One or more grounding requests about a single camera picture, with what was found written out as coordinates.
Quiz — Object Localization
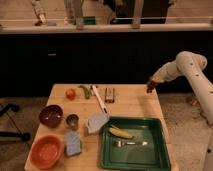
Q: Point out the silver metal fork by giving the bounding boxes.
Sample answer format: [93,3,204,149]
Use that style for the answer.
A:
[113,141,148,148]

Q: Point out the dark maroon bowl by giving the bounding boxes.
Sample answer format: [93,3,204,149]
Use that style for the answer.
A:
[39,105,63,128]

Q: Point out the orange tomato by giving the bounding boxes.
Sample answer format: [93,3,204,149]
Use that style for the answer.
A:
[65,88,76,100]

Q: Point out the orange plastic bowl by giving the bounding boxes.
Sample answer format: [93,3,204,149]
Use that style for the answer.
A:
[30,135,62,170]

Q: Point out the green plastic tray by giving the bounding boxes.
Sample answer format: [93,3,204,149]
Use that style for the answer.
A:
[100,117,171,171]

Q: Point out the green pepper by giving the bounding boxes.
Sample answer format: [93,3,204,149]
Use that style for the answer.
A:
[78,85,90,99]

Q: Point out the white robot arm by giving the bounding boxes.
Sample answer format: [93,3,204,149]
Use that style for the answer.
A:
[147,51,213,125]

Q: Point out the yellow corn cob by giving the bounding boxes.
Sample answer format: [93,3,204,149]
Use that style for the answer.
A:
[109,128,134,139]

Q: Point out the dark red grape bunch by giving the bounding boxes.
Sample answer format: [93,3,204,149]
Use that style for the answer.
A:
[146,81,156,93]

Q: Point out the black chair base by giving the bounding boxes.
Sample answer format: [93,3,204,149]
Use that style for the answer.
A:
[0,103,32,143]

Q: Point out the blue sponge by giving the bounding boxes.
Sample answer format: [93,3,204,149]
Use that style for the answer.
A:
[65,131,81,157]

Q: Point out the small metal cup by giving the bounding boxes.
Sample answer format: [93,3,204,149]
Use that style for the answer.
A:
[66,114,79,131]

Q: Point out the white handled spatula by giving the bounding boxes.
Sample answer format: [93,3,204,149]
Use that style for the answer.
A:
[86,85,109,134]

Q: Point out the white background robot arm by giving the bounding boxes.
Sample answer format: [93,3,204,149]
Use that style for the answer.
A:
[31,0,46,22]

